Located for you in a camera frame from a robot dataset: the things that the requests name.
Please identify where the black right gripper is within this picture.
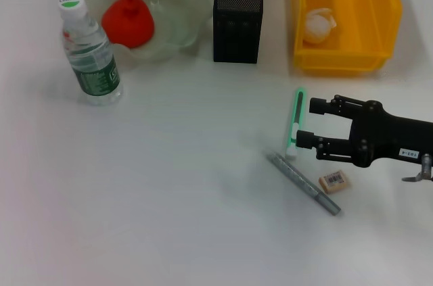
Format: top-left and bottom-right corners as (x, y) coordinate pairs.
(296, 94), (433, 169)

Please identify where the green utility knife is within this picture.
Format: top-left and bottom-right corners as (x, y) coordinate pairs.
(283, 87), (308, 160)

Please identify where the grey marker pen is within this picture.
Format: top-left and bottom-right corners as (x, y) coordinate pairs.
(265, 151), (342, 216)

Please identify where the beige eraser with barcode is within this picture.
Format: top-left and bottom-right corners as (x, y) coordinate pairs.
(318, 170), (352, 195)

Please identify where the white paper ball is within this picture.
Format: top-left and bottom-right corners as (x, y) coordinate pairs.
(302, 7), (338, 45)

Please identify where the red orange fruit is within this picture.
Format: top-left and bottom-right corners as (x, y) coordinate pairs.
(101, 0), (156, 49)

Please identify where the clear bottle green label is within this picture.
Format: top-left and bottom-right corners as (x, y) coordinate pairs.
(58, 0), (124, 108)

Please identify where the black mesh pen holder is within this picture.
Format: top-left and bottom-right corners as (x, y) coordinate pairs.
(212, 0), (265, 64)

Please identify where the translucent wavy fruit plate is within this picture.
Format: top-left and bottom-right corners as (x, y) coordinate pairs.
(81, 0), (211, 64)

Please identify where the yellow plastic bin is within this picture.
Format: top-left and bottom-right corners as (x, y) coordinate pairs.
(291, 0), (404, 76)

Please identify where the right gripper cable with plugs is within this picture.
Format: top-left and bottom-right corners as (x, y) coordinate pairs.
(401, 153), (433, 183)

